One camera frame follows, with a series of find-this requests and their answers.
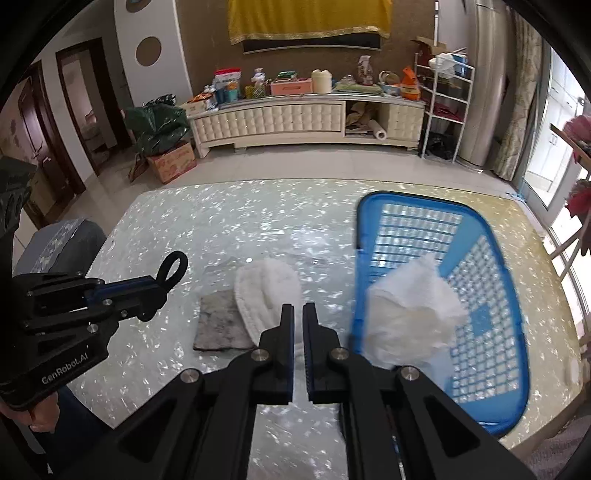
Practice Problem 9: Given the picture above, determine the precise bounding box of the pink box on cabinet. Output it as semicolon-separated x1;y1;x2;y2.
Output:
270;78;314;96

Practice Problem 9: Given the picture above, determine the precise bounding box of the red white package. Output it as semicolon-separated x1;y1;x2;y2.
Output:
212;68;242;104

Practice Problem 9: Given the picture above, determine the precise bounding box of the white ribbed fluffy cloth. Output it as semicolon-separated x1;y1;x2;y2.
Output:
235;258;304;358

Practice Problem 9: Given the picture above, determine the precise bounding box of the cardboard box on floor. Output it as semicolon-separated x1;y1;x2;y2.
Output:
147;142;197;185

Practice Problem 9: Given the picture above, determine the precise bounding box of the white paper roll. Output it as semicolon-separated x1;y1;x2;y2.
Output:
368;120;388;141

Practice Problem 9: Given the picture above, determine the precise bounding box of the white quilted towel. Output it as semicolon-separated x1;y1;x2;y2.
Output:
363;254;468;368

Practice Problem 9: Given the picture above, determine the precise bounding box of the yellow fabric wall hanging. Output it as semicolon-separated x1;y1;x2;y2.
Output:
226;0;393;45

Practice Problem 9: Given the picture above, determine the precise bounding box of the wooden clothes rack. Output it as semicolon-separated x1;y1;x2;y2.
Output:
550;124;590;281

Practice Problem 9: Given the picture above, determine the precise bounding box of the black hair band ring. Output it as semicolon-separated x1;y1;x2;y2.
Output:
155;250;189;292

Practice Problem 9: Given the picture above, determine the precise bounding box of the white metal shelf rack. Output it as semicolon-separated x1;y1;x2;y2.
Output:
414;49;476;163

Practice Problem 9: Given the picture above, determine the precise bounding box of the cream tufted TV cabinet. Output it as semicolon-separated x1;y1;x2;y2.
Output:
187;93;425;158

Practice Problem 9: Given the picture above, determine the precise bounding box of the patterned curtain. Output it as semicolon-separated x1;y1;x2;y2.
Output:
492;14;543;181

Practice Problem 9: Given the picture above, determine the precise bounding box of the grey speckled square cloth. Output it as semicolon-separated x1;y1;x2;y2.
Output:
193;290;254;351

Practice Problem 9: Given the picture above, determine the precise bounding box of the grey patterned chair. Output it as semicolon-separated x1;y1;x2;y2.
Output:
13;218;106;275

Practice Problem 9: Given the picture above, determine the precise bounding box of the blue plastic laundry basket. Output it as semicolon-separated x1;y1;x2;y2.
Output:
348;191;530;437

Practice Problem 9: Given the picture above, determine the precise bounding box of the left hand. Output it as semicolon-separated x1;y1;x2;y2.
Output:
0;392;60;433

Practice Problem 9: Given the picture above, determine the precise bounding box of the orange snack bag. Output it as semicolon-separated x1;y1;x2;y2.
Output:
400;66;421;101

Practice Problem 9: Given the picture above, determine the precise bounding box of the cream candle jar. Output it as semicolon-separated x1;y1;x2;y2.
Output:
311;69;332;95

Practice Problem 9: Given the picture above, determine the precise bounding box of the silver column air conditioner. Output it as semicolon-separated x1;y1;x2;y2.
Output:
458;1;514;171

